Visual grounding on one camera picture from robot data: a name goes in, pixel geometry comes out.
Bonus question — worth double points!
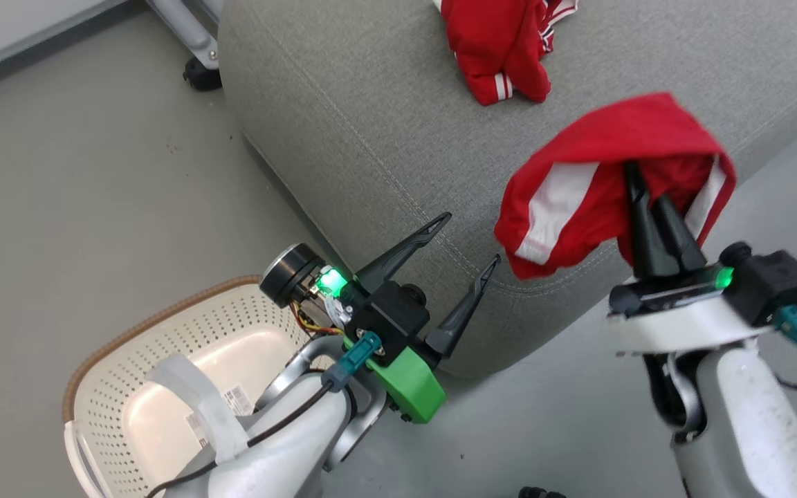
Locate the grey fabric sofa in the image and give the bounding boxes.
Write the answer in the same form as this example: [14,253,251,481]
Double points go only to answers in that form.
[217,0,797,380]

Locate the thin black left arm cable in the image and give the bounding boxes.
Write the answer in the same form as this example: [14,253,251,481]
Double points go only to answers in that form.
[145,384,344,498]

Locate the white translucent cable strap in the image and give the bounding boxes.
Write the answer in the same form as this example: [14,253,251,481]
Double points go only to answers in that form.
[145,356,251,465]

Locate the teal left camera connector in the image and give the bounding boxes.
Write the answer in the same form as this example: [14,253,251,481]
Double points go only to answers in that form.
[322,331,383,392]

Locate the red shorts with white panels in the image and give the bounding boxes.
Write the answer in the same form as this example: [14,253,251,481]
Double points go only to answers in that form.
[494,92,738,281]

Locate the left gripper with green mount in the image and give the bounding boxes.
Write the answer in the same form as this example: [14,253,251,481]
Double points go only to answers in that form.
[259,212,502,425]

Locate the white basket label sticker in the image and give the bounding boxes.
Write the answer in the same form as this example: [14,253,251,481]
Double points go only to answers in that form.
[187,384,254,443]

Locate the black caster wheel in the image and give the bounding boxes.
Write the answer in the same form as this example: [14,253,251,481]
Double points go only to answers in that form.
[183,57,223,93]

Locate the red jacket with striped cuffs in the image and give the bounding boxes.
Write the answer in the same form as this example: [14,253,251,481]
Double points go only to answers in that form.
[433,0,579,107]

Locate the right gripper with white mount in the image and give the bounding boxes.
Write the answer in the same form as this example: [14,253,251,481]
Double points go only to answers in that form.
[605,160,778,356]

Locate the cream perforated laundry basket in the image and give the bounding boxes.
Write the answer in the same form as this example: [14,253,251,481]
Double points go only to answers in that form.
[62,275,345,498]

